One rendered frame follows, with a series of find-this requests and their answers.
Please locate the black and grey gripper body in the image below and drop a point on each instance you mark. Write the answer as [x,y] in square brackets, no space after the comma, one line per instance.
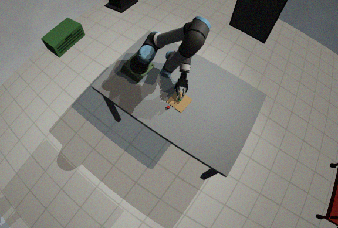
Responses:
[183,82]

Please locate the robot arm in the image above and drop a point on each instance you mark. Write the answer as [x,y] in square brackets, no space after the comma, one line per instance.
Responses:
[192,34]

